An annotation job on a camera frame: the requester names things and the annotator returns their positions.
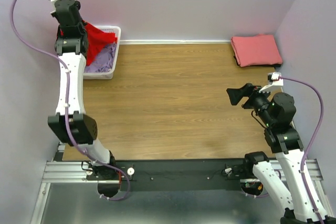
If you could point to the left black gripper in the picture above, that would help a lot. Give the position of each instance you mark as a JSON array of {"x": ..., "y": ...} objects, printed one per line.
[{"x": 83, "y": 23}]

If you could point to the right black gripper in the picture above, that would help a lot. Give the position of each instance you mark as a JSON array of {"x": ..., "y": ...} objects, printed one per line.
[{"x": 235, "y": 94}]

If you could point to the red t shirt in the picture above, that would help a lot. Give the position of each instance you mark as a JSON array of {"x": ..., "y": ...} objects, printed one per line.
[{"x": 98, "y": 40}]

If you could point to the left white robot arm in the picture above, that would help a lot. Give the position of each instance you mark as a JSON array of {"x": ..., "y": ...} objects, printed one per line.
[{"x": 70, "y": 123}]

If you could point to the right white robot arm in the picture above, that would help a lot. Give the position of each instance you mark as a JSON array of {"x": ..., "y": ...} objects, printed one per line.
[{"x": 296, "y": 197}]

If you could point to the purple t shirt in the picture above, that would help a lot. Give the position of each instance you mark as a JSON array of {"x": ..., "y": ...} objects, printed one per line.
[{"x": 103, "y": 61}]

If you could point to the white plastic laundry basket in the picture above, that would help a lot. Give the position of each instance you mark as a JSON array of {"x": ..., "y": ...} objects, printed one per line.
[{"x": 106, "y": 75}]

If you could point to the folded pink t shirt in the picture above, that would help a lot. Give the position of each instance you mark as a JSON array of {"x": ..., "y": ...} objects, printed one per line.
[{"x": 256, "y": 50}]

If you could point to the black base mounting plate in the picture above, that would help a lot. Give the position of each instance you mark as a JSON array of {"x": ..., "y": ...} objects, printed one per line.
[{"x": 173, "y": 175}]

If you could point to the aluminium frame rail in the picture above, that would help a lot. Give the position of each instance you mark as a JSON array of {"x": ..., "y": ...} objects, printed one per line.
[{"x": 56, "y": 172}]

